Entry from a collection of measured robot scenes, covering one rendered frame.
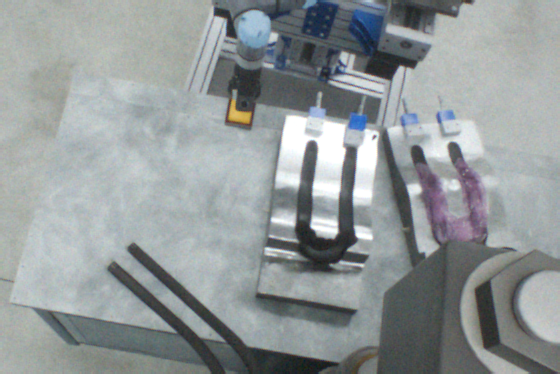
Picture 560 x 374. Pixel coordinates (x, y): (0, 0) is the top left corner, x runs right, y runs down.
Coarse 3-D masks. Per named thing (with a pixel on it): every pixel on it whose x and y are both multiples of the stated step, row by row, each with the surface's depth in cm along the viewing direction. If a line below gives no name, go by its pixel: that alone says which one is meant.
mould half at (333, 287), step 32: (288, 128) 186; (288, 160) 184; (320, 160) 184; (288, 192) 180; (320, 192) 181; (288, 224) 172; (320, 224) 173; (288, 256) 177; (352, 256) 173; (288, 288) 174; (320, 288) 174; (352, 288) 175
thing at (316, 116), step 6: (318, 96) 190; (318, 102) 189; (312, 108) 187; (318, 108) 188; (312, 114) 187; (318, 114) 187; (324, 114) 187; (306, 120) 186; (312, 120) 185; (318, 120) 185; (324, 120) 185; (306, 126) 185; (312, 126) 184; (318, 126) 184; (324, 126) 184; (306, 132) 186; (312, 132) 186; (318, 132) 185
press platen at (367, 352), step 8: (352, 352) 101; (360, 352) 101; (368, 352) 101; (376, 352) 101; (344, 360) 102; (352, 360) 100; (360, 360) 100; (336, 368) 104; (344, 368) 100; (352, 368) 100
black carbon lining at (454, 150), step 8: (448, 144) 191; (456, 144) 192; (416, 152) 190; (424, 152) 190; (448, 152) 190; (456, 152) 191; (416, 160) 190; (424, 160) 189; (456, 160) 190; (464, 160) 189
